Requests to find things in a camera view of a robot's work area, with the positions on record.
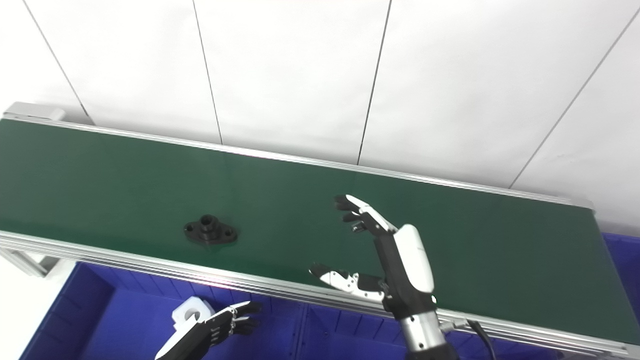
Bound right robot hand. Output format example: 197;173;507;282
308;194;437;321

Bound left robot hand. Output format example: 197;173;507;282
154;301;262;360

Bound black flanged metal part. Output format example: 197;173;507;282
183;214;239;246

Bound white plastic part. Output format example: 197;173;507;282
171;296;216;332

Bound blue plastic bin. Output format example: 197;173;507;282
602;232;640;321
19;261;307;360
295;302;566;360

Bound green conveyor belt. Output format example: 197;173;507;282
0;102;640;360
0;119;640;346

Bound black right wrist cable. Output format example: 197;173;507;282
439;319;499;360

